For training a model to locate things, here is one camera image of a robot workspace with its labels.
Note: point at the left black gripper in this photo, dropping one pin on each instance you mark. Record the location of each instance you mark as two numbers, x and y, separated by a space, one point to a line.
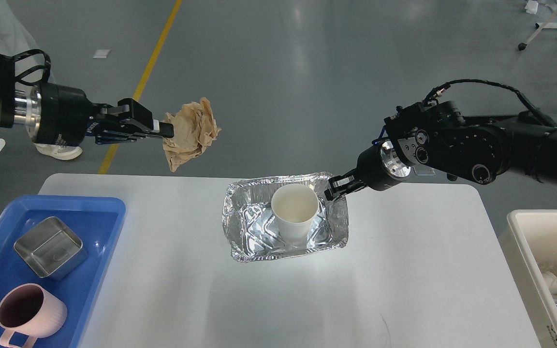
59 115

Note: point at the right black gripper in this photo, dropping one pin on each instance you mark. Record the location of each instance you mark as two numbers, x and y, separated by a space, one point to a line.
378 167

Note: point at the white paper cup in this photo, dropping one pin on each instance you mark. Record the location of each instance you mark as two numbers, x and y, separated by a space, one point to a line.
294 207

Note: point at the brown paper ball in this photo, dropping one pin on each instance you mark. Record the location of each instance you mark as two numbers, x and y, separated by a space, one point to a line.
195 129

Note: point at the aluminium foil tray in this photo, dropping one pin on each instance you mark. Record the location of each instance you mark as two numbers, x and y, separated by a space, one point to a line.
250 226

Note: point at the square stainless steel container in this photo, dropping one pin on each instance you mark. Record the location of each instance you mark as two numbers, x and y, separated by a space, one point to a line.
51 249

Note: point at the pink ribbed mug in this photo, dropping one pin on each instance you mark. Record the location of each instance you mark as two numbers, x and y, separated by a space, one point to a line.
30 310

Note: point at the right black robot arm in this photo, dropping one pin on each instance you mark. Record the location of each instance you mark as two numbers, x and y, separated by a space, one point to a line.
475 148

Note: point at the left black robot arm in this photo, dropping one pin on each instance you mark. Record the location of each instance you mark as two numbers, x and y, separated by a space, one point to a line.
9 83

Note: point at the clear floor plate right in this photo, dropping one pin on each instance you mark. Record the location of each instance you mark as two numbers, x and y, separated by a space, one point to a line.
422 170

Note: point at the person in light trousers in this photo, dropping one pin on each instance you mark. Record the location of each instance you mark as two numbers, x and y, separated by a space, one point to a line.
15 39

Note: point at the blue plastic tray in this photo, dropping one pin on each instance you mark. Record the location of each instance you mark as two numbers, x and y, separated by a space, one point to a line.
98 223

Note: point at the white plastic bin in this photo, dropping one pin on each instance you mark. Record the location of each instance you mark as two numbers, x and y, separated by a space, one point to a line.
529 245

